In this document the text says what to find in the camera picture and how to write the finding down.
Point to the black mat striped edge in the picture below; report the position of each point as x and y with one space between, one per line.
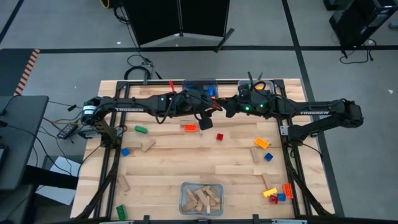
12 71

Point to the white sheet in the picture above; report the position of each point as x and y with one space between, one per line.
66 168

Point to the thin red tag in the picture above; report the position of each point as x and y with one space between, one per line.
171 86

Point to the green long toy brick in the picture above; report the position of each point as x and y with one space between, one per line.
141 129
121 212

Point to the orange-red long toy brick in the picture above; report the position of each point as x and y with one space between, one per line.
190 127
287 190

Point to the black desk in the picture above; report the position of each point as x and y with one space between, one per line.
21 140

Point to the black power adapter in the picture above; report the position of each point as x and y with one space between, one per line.
71 108

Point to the black equipment cabinet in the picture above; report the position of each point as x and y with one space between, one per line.
357 21

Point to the black partition screen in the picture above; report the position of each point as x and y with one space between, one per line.
155 21

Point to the yellow long toy brick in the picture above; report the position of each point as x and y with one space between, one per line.
260 87
270 192

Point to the black power brick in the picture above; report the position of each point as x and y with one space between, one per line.
66 130

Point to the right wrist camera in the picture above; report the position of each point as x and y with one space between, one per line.
230 109

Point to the dark grey plastic bin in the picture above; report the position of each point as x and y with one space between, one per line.
192 84

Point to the pale wooden block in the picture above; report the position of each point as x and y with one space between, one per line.
199 207

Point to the clear plastic bin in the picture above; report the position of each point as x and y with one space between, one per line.
270 85

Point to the blue small toy brick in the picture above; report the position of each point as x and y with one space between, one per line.
125 152
281 197
211 91
268 156

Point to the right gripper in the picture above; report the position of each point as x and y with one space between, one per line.
248 102

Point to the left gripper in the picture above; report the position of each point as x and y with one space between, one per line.
189 104

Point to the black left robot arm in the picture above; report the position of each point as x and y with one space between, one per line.
133 104

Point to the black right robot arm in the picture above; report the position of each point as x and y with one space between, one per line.
317 110

